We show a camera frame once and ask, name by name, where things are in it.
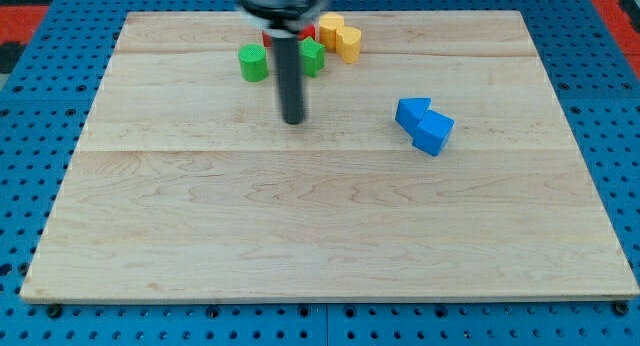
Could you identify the yellow hexagon block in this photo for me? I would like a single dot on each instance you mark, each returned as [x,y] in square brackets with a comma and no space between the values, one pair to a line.
[328,24]

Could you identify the wooden board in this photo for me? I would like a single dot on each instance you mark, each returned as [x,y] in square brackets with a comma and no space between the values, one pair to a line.
[186,187]

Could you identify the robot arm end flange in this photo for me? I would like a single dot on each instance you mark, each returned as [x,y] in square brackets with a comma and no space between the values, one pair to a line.
[289,15]

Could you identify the blue cube block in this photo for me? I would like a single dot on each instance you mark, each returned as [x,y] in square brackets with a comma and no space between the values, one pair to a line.
[432,132]

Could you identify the green star block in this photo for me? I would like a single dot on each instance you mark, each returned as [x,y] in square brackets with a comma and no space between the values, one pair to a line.
[313,56]

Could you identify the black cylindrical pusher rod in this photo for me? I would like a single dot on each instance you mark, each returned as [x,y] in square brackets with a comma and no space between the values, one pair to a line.
[285,47]

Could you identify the green cylinder block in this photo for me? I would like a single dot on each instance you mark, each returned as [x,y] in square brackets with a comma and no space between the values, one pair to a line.
[253,62]

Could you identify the red block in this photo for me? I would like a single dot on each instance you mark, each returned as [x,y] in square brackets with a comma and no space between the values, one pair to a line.
[307,32]

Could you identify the yellow heart block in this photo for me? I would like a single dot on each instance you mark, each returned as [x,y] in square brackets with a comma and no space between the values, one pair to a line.
[348,43]

